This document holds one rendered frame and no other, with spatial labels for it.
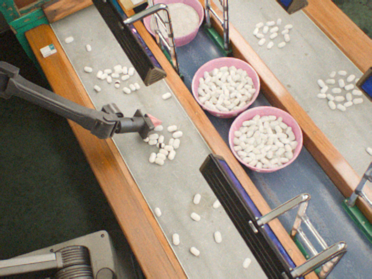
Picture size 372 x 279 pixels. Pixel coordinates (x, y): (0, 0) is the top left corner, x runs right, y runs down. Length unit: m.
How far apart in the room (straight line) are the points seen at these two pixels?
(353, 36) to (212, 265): 1.09
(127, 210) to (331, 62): 1.00
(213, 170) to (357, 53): 0.92
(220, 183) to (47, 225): 1.46
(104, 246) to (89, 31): 0.94
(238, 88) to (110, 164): 0.59
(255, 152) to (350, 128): 0.36
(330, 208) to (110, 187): 0.78
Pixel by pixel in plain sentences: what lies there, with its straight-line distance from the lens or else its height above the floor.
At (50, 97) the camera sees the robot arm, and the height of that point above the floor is 1.02.
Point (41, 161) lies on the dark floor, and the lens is 2.75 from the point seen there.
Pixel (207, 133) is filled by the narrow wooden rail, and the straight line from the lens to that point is 1.72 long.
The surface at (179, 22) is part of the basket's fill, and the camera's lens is 2.11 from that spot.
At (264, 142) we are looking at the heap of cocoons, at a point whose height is 0.73.
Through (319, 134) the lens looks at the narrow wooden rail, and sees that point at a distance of 1.74.
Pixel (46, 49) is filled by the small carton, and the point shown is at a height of 0.79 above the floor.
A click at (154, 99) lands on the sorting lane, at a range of 1.86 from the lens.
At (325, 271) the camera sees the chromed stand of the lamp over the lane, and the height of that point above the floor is 0.85.
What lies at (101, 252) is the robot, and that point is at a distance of 1.93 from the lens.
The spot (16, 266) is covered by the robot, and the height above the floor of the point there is 0.86.
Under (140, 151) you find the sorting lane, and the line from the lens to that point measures 1.75.
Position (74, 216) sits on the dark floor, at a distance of 2.54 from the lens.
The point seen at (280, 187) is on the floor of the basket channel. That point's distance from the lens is 1.73.
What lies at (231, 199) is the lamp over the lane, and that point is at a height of 1.10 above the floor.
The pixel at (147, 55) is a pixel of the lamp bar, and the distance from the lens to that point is 1.52.
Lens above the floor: 2.26
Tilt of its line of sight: 61 degrees down
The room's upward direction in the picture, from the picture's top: 12 degrees counter-clockwise
